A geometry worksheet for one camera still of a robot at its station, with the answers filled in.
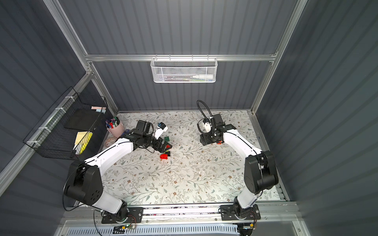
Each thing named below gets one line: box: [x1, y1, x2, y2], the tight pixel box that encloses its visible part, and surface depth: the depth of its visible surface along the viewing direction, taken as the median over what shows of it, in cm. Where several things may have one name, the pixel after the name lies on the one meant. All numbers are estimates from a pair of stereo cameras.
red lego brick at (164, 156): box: [159, 153, 169, 160], surface depth 96 cm
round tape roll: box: [103, 136, 118, 148], surface depth 104 cm
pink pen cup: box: [105, 117, 125, 139], surface depth 100 cm
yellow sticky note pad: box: [72, 131, 94, 155], surface depth 69 cm
